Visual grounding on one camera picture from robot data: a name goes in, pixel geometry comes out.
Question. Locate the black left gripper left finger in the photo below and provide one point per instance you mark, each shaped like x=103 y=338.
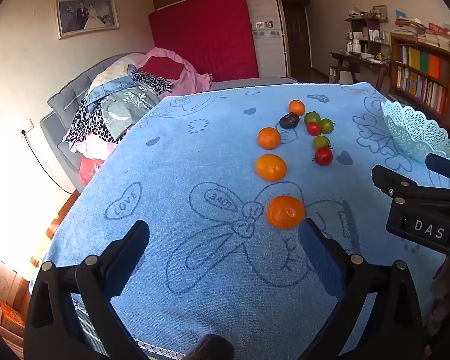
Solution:
x=53 y=329

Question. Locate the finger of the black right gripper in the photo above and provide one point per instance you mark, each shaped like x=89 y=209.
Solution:
x=400 y=188
x=438 y=164

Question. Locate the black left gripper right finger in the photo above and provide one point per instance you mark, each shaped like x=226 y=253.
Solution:
x=394 y=326

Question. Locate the large red tomato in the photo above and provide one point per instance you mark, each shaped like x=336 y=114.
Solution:
x=323 y=156

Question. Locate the green tomato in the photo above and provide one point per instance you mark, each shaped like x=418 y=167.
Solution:
x=312 y=117
x=326 y=126
x=321 y=141

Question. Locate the small red tomato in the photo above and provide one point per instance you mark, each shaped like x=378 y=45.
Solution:
x=313 y=129

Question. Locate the oval orange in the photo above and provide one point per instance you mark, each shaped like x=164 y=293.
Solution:
x=271 y=167

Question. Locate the dark purple wrinkled fruit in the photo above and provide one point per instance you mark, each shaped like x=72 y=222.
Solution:
x=289 y=121

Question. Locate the small mandarin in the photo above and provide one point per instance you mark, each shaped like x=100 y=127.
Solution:
x=297 y=107

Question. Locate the bumpy mandarin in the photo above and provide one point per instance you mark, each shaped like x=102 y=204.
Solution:
x=269 y=138

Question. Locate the light blue lattice basket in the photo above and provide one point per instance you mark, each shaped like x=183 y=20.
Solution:
x=414 y=134

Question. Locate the wooden bookshelf with books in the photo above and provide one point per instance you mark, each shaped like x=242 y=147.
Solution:
x=420 y=67

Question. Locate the wooden desk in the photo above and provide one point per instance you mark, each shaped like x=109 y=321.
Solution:
x=382 y=70

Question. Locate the small desk shelf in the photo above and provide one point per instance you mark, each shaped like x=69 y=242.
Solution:
x=366 y=36

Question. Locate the blue patterned towel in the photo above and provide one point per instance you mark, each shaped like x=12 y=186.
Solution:
x=213 y=263

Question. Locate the dark wooden door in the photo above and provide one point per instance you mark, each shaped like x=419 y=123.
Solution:
x=298 y=38

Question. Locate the grey bed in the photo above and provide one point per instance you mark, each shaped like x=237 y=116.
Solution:
x=65 y=103

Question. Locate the red upright mattress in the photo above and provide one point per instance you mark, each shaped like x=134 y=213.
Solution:
x=215 y=36

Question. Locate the pile of clothes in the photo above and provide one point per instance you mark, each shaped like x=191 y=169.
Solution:
x=120 y=96

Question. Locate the framed wedding photo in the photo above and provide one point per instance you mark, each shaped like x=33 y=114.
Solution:
x=79 y=17

